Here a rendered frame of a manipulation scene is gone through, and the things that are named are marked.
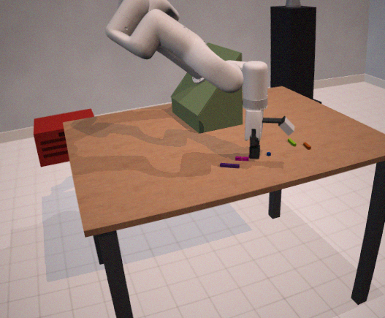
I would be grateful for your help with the lime green rod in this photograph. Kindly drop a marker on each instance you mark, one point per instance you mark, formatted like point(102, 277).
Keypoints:
point(292, 142)

